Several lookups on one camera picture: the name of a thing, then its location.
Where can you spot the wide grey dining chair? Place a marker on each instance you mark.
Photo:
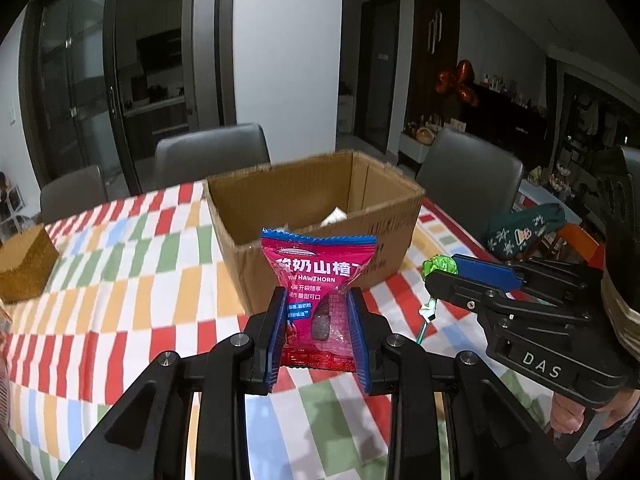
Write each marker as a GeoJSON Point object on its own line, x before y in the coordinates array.
{"type": "Point", "coordinates": [210, 155]}

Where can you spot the glass sliding door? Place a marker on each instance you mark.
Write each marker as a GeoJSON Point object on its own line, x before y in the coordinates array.
{"type": "Point", "coordinates": [80, 70]}

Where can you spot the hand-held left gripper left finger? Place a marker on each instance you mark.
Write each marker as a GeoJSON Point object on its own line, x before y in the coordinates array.
{"type": "Point", "coordinates": [276, 340]}

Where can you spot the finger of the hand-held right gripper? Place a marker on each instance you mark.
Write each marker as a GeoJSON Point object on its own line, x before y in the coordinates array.
{"type": "Point", "coordinates": [460, 290]}
{"type": "Point", "coordinates": [487, 271]}

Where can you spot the pink snack packet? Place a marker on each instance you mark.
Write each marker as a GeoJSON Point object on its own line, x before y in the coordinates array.
{"type": "Point", "coordinates": [320, 285]}

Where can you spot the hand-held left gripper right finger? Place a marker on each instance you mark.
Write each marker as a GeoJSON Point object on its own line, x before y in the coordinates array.
{"type": "Point", "coordinates": [358, 340]}

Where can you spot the orange box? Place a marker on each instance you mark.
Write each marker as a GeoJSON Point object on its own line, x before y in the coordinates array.
{"type": "Point", "coordinates": [580, 245]}

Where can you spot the brown cork box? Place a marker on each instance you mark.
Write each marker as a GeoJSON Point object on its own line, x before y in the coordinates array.
{"type": "Point", "coordinates": [25, 265]}

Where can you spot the dark interior door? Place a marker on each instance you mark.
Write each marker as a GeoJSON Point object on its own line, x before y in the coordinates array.
{"type": "Point", "coordinates": [377, 70]}

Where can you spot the person's right hand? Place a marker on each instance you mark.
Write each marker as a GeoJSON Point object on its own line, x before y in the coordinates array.
{"type": "Point", "coordinates": [567, 412]}

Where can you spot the dark tall cabinet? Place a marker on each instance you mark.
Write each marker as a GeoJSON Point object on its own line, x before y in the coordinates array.
{"type": "Point", "coordinates": [432, 50]}

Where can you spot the white storage shelf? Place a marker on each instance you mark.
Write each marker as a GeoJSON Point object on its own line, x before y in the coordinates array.
{"type": "Point", "coordinates": [10, 205]}

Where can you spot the grey chair with rounded back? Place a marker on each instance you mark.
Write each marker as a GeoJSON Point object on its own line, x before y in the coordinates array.
{"type": "Point", "coordinates": [470, 175]}

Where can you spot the green lollipop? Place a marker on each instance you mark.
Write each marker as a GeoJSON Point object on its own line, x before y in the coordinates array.
{"type": "Point", "coordinates": [437, 266]}

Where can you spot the white packet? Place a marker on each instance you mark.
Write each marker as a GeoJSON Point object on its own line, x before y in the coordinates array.
{"type": "Point", "coordinates": [334, 217]}

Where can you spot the colourful checkered tablecloth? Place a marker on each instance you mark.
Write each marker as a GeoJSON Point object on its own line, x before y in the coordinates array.
{"type": "Point", "coordinates": [100, 310]}

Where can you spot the red foil balloon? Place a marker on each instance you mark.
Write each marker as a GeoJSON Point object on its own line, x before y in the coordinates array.
{"type": "Point", "coordinates": [457, 82]}

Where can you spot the brown cardboard box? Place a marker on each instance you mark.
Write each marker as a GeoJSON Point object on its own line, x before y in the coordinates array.
{"type": "Point", "coordinates": [240, 265]}

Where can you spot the small grey dining chair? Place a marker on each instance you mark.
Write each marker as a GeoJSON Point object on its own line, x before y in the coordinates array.
{"type": "Point", "coordinates": [75, 192]}

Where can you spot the dark sideboard with trinkets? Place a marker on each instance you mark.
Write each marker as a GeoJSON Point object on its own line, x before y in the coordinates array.
{"type": "Point", "coordinates": [505, 120]}

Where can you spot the green printed sock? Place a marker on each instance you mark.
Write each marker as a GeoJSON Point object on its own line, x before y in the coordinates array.
{"type": "Point", "coordinates": [522, 227]}

